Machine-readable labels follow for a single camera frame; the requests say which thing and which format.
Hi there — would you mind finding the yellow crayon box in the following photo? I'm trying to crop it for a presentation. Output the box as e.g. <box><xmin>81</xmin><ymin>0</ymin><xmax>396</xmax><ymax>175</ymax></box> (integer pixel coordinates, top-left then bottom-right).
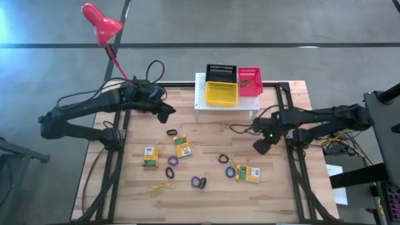
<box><xmin>234</xmin><ymin>164</ymin><xmax>261</xmax><ymax>184</ymax></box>
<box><xmin>172</xmin><ymin>133</ymin><xmax>193</xmax><ymax>159</ymax></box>
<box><xmin>142</xmin><ymin>146</ymin><xmax>159</xmax><ymax>168</ymax></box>

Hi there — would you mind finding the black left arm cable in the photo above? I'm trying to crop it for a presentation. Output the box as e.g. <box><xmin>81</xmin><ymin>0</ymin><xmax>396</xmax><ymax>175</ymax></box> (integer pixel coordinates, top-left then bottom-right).
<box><xmin>56</xmin><ymin>59</ymin><xmax>166</xmax><ymax>107</ymax></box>

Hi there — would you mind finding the yellow cable bundle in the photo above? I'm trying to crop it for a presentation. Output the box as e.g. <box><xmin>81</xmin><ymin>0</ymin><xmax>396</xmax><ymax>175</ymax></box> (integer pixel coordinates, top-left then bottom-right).
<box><xmin>320</xmin><ymin>134</ymin><xmax>374</xmax><ymax>166</ymax></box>

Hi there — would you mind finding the keyboard with coloured keys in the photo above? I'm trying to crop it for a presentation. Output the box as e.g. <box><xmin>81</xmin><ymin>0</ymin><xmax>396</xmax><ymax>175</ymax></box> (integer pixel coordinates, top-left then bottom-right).
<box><xmin>386</xmin><ymin>184</ymin><xmax>400</xmax><ymax>219</ymax></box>

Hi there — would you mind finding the white perforated metal shelf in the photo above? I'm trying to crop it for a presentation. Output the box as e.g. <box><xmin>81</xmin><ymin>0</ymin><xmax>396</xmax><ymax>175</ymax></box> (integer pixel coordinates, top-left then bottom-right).
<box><xmin>194</xmin><ymin>72</ymin><xmax>261</xmax><ymax>121</ymax></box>

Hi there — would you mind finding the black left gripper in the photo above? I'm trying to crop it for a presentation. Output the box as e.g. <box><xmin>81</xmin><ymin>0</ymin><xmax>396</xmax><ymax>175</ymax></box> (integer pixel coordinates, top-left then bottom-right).
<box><xmin>124</xmin><ymin>79</ymin><xmax>177</xmax><ymax>124</ymax></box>

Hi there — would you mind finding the white paper sheet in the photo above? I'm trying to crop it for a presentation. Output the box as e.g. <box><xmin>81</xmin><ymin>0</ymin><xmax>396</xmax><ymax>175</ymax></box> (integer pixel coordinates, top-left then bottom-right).
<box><xmin>326</xmin><ymin>164</ymin><xmax>349</xmax><ymax>206</ymax></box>

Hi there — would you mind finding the brown cable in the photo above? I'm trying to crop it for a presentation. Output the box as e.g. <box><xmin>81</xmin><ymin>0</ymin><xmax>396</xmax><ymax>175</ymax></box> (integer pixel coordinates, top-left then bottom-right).
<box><xmin>81</xmin><ymin>145</ymin><xmax>107</xmax><ymax>216</ymax></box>

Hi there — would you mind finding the red lamp stand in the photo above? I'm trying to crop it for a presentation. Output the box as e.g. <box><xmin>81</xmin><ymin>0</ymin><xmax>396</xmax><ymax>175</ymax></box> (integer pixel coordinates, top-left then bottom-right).
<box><xmin>81</xmin><ymin>2</ymin><xmax>134</xmax><ymax>85</ymax></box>

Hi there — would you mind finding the yellow plastic basket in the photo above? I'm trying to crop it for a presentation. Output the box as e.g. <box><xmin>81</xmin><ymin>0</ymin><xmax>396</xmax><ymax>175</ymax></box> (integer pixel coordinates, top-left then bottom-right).
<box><xmin>204</xmin><ymin>81</ymin><xmax>239</xmax><ymax>107</ymax></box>

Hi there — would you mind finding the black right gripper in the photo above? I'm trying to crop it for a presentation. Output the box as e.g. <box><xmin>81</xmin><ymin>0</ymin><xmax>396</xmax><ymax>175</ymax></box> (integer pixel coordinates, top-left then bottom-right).
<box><xmin>252</xmin><ymin>114</ymin><xmax>284</xmax><ymax>156</ymax></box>

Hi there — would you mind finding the black plastic basket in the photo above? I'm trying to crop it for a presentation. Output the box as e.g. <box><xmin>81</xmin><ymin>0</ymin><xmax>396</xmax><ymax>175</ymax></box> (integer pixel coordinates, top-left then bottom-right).
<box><xmin>205</xmin><ymin>64</ymin><xmax>238</xmax><ymax>84</ymax></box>

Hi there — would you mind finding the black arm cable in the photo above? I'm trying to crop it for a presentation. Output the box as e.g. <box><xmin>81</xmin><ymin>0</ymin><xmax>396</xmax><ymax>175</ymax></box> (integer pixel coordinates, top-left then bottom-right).
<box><xmin>229</xmin><ymin>104</ymin><xmax>301</xmax><ymax>136</ymax></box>
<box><xmin>56</xmin><ymin>59</ymin><xmax>166</xmax><ymax>107</ymax></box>

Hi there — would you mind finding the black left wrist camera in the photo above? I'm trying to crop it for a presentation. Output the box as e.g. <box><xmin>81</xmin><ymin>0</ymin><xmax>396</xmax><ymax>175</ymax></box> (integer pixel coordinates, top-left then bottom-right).
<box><xmin>149</xmin><ymin>86</ymin><xmax>166</xmax><ymax>101</ymax></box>

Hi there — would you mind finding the red plastic basket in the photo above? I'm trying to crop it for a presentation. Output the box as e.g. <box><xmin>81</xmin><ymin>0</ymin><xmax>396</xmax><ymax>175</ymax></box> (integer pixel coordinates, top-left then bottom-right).
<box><xmin>237</xmin><ymin>67</ymin><xmax>264</xmax><ymax>97</ymax></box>

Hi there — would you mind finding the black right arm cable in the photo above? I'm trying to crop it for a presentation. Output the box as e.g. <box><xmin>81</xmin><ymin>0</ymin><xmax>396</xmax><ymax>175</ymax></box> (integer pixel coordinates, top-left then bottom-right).
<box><xmin>229</xmin><ymin>104</ymin><xmax>301</xmax><ymax>136</ymax></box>

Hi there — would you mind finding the grey metal stand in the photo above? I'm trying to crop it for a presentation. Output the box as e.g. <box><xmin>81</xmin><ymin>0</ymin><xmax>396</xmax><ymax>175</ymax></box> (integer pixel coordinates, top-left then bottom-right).
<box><xmin>0</xmin><ymin>136</ymin><xmax>51</xmax><ymax>216</ymax></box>

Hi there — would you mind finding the black and grey desk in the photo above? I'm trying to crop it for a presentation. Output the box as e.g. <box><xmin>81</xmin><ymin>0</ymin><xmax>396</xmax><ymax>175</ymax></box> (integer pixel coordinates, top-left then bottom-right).
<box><xmin>324</xmin><ymin>82</ymin><xmax>400</xmax><ymax>225</ymax></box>

